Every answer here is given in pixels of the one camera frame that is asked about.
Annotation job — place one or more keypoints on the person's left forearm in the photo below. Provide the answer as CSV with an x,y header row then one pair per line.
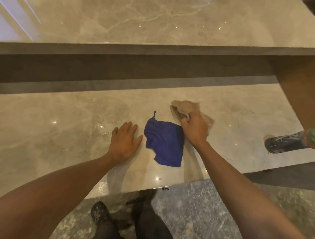
x,y
54,194

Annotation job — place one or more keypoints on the person's left little finger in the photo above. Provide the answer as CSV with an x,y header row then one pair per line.
x,y
115,132

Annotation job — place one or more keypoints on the dark printed spray bottle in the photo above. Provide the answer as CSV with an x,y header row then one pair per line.
x,y
285,142

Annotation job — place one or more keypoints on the beige cleaning cloth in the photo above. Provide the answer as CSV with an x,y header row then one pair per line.
x,y
184,108

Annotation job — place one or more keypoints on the black trousers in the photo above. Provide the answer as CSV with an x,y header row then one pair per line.
x,y
147,221

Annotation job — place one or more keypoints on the person's right fingers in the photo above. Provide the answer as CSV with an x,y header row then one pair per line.
x,y
188,121

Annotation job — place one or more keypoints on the brown wooden side panel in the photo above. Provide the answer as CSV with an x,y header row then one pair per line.
x,y
295,93

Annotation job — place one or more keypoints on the black shoe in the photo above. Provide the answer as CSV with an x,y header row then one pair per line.
x,y
99,213

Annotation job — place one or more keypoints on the person's right forearm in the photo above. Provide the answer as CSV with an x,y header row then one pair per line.
x,y
236,189

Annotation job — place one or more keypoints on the person's left hand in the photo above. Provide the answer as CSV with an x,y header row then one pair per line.
x,y
123,145

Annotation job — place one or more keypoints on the person's left thumb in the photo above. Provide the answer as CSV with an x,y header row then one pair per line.
x,y
138,141

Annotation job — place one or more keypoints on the person's right hand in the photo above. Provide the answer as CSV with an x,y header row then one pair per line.
x,y
195,130

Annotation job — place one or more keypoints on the blue microfibre cloth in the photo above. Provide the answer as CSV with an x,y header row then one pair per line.
x,y
164,142

